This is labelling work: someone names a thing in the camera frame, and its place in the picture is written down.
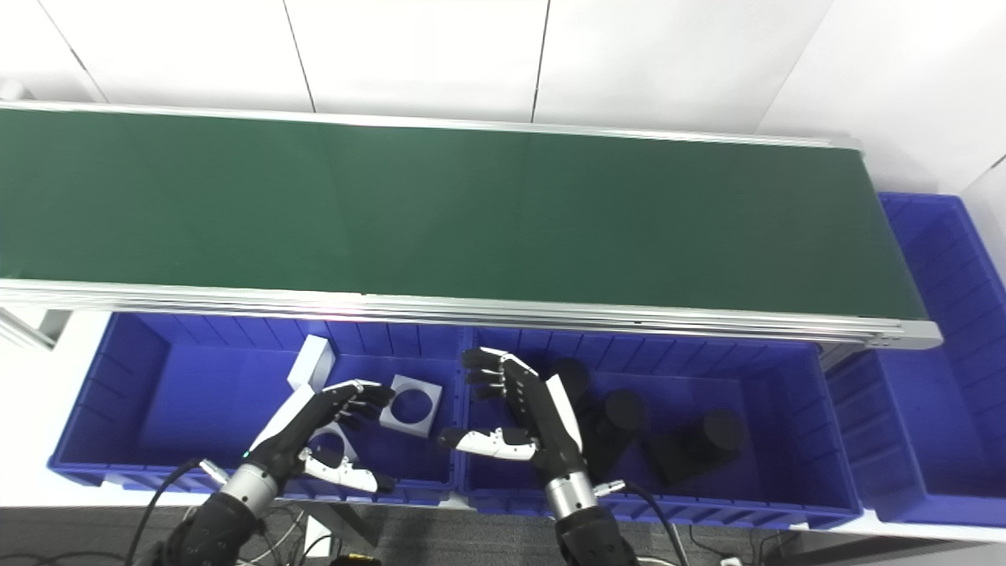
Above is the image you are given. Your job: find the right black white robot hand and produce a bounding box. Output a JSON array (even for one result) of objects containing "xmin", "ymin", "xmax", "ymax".
[{"xmin": 437, "ymin": 347, "xmax": 587, "ymax": 482}]

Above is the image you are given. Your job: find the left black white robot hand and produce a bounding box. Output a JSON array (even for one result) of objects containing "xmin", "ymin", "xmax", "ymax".
[{"xmin": 245, "ymin": 380, "xmax": 398, "ymax": 495}]

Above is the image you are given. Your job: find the black cylinder part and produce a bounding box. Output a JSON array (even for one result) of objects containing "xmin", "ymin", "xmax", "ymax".
[
  {"xmin": 550, "ymin": 358, "xmax": 591, "ymax": 411},
  {"xmin": 648, "ymin": 409, "xmax": 747, "ymax": 487},
  {"xmin": 586, "ymin": 389, "xmax": 650, "ymax": 477}
]

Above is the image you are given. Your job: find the blue bin with white parts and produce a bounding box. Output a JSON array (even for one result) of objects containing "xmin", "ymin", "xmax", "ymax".
[{"xmin": 47, "ymin": 312, "xmax": 464, "ymax": 504}]

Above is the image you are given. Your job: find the green conveyor belt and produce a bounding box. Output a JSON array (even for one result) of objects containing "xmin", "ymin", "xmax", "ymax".
[
  {"xmin": 0, "ymin": 101, "xmax": 942, "ymax": 351},
  {"xmin": 0, "ymin": 108, "xmax": 928, "ymax": 321}
]

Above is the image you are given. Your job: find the blue bin with black parts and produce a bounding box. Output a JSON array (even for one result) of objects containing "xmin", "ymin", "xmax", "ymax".
[{"xmin": 456, "ymin": 326, "xmax": 863, "ymax": 529}]

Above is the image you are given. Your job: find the aluminium conveyor leg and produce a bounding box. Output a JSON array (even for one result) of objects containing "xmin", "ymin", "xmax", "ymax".
[{"xmin": 0, "ymin": 308, "xmax": 72, "ymax": 351}]

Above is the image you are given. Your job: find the empty blue bin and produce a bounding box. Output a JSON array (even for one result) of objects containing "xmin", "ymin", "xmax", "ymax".
[{"xmin": 821, "ymin": 193, "xmax": 1006, "ymax": 524}]

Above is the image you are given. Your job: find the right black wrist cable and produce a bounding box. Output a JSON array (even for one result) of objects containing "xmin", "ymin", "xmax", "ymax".
[{"xmin": 593, "ymin": 480, "xmax": 689, "ymax": 566}]

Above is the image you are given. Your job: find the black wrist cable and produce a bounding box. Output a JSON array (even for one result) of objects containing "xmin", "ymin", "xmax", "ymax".
[
  {"xmin": 126, "ymin": 458, "xmax": 229, "ymax": 566},
  {"xmin": 593, "ymin": 480, "xmax": 689, "ymax": 566}
]

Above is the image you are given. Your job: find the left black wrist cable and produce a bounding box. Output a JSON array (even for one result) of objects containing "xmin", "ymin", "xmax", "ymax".
[{"xmin": 126, "ymin": 458, "xmax": 229, "ymax": 566}]

